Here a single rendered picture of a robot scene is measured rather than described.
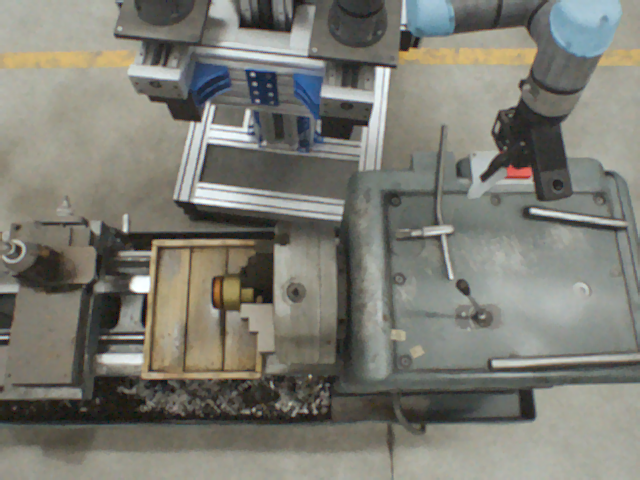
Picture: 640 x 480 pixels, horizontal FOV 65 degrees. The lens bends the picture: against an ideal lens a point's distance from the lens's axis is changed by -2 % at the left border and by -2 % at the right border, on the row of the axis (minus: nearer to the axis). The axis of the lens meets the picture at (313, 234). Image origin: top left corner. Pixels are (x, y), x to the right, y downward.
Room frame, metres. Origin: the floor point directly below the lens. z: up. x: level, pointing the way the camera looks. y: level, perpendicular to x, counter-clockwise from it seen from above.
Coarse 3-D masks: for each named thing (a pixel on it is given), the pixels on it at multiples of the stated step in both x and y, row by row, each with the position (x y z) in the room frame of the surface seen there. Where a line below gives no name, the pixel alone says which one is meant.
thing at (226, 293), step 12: (216, 276) 0.26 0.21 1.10; (228, 276) 0.26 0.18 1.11; (216, 288) 0.23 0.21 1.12; (228, 288) 0.23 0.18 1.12; (240, 288) 0.23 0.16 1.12; (216, 300) 0.20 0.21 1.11; (228, 300) 0.20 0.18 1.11; (240, 300) 0.20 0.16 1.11; (252, 300) 0.20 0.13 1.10; (240, 312) 0.18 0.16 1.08
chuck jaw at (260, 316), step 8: (248, 304) 0.20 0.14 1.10; (256, 304) 0.20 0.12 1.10; (264, 304) 0.20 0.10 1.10; (272, 304) 0.20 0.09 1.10; (248, 312) 0.18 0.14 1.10; (256, 312) 0.18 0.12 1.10; (264, 312) 0.18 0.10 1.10; (272, 312) 0.18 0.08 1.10; (248, 320) 0.16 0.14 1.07; (256, 320) 0.16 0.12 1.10; (264, 320) 0.16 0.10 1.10; (272, 320) 0.16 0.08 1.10; (256, 328) 0.14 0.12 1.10; (264, 328) 0.14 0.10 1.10; (272, 328) 0.14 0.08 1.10; (264, 336) 0.13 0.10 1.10; (272, 336) 0.13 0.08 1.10; (264, 344) 0.11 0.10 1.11; (272, 344) 0.11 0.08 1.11; (264, 352) 0.09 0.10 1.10; (272, 352) 0.09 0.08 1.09
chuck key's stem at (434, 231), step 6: (426, 228) 0.32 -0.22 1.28; (432, 228) 0.32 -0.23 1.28; (438, 228) 0.32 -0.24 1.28; (444, 228) 0.32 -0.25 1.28; (450, 228) 0.32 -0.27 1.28; (396, 234) 0.31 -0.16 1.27; (402, 234) 0.31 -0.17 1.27; (408, 234) 0.31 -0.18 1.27; (414, 234) 0.31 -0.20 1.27; (420, 234) 0.31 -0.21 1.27; (426, 234) 0.31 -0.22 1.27; (432, 234) 0.31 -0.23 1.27; (438, 234) 0.31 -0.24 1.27; (450, 234) 0.31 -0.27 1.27
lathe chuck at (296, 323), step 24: (312, 240) 0.31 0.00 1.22; (288, 264) 0.25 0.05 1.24; (312, 264) 0.26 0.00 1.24; (312, 288) 0.21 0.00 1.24; (288, 312) 0.16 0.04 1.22; (312, 312) 0.16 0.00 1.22; (288, 336) 0.12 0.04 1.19; (312, 336) 0.12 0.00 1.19; (288, 360) 0.08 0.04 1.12; (312, 360) 0.08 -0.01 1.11
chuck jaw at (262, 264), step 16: (256, 240) 0.32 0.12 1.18; (272, 240) 0.32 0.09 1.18; (288, 240) 0.31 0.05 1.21; (256, 256) 0.28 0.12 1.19; (272, 256) 0.28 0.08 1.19; (240, 272) 0.26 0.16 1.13; (256, 272) 0.25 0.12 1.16; (272, 272) 0.26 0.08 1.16; (256, 288) 0.23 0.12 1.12; (272, 288) 0.23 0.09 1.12
